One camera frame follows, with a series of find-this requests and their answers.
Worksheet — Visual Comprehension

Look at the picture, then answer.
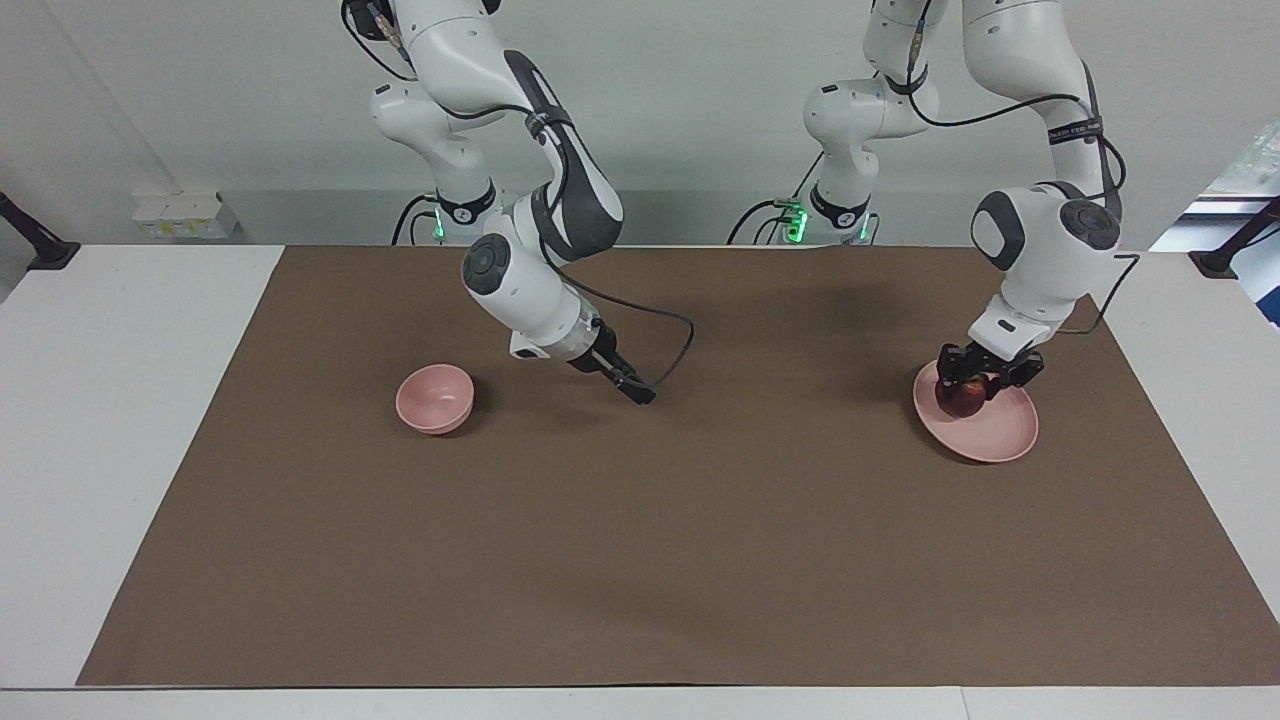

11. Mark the pink plate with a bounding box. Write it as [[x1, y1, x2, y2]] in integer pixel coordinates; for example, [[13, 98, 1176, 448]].
[[912, 360, 1040, 464]]

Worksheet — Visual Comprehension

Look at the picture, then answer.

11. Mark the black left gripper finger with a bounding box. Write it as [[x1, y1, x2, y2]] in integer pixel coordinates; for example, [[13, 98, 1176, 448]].
[[985, 352, 1047, 401], [937, 344, 970, 406]]

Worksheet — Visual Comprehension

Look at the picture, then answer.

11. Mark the pink bowl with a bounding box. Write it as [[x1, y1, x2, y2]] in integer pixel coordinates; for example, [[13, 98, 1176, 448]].
[[395, 364, 476, 435]]

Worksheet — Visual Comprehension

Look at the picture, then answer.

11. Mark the white box on table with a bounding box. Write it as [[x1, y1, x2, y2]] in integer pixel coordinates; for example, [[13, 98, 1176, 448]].
[[133, 192, 241, 241]]

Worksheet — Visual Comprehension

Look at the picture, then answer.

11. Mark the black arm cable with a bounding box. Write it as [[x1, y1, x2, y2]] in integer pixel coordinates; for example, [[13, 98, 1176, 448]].
[[900, 0, 1143, 336], [340, 0, 698, 393]]

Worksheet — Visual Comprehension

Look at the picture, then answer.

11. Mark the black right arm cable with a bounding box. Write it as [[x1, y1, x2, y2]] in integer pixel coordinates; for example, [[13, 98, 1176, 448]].
[[340, 0, 698, 393]]

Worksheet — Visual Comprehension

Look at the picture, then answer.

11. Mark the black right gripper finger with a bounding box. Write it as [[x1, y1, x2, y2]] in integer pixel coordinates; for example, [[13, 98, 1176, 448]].
[[608, 350, 659, 400], [598, 365, 654, 407]]

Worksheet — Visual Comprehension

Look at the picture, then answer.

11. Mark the brown table mat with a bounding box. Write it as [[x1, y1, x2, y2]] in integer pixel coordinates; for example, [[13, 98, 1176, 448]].
[[77, 245, 1280, 688]]

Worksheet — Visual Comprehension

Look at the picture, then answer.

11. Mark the black base cable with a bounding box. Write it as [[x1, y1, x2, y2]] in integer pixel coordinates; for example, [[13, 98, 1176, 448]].
[[727, 150, 826, 247], [390, 193, 443, 247]]

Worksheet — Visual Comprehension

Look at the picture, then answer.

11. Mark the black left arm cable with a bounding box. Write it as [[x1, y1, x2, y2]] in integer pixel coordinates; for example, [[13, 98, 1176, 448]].
[[900, 0, 1143, 336]]

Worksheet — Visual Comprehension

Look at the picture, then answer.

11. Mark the black clamp stand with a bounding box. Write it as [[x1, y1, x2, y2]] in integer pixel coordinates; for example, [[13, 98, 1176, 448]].
[[0, 190, 81, 271], [1190, 195, 1280, 279]]

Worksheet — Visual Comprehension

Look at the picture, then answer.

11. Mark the dark red apple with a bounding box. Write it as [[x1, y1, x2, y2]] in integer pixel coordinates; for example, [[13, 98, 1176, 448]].
[[935, 375, 991, 419]]

